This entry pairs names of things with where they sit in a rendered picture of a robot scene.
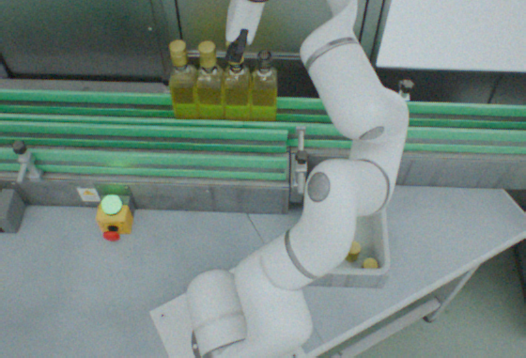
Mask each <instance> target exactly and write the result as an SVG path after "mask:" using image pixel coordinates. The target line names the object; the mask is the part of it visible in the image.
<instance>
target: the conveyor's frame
mask: <svg viewBox="0 0 526 358"><path fill-rule="evenodd" d="M303 150H305V151H306V152H307V153H308V154H309V160H308V161H306V166H307V171H306V176H305V182H306V181H307V179H308V177H309V175H310V174H311V172H312V171H313V170H314V168H315V167H316V166H318V165H319V164H320V163H321V162H323V161H326V160H329V159H337V158H339V159H348V156H349V153H350V150H338V149H310V148H306V147H305V148H304V149H303ZM286 152H289V181H273V180H272V181H264V180H240V179H224V178H223V179H206V178H204V179H190V177H189V178H188V179H187V178H161V177H136V176H124V174H123V176H110V175H84V174H59V173H44V176H47V180H43V181H42V182H35V181H31V180H30V179H29V174H30V173H25V174H24V178H23V183H21V184H19V183H18V184H19V186H20V188H21V189H22V191H23V192H24V193H25V194H26V196H27V197H28V199H29V200H30V202H31V203H32V205H40V206H65V207H89V208H98V207H99V204H100V201H101V198H100V196H99V195H98V193H97V191H96V189H95V187H94V184H93V183H105V184H129V185H130V187H131V192H132V194H133V196H134V199H135V201H136V204H137V207H138V209H139V210H186V211H212V212H236V213H262V214H286V215H287V212H288V200H289V189H290V155H291V154H292V153H298V149H297V148H290V147H289V148H287V149H286ZM18 174H19V173H11V172H10V173H9V172H0V179H4V180H16V181H17V179H18ZM395 185H405V186H431V187H457V188H482V189H507V190H526V156H522V155H515V154H514V155H499V154H498V155H496V154H483V153H482V154H470V153H435V152H434V153H419V151H418V153H417V152H403V153H402V157H401V161H400V165H399V169H398V173H397V176H396V181H395Z"/></svg>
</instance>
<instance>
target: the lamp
mask: <svg viewBox="0 0 526 358"><path fill-rule="evenodd" d="M101 202H102V210H103V212H104V213H105V214H106V215H108V216H115V215H118V214H119V213H120V212H121V209H122V204H121V202H120V198H119V197H118V196H117V195H107V196H106V197H104V198H103V200H102V201H101Z"/></svg>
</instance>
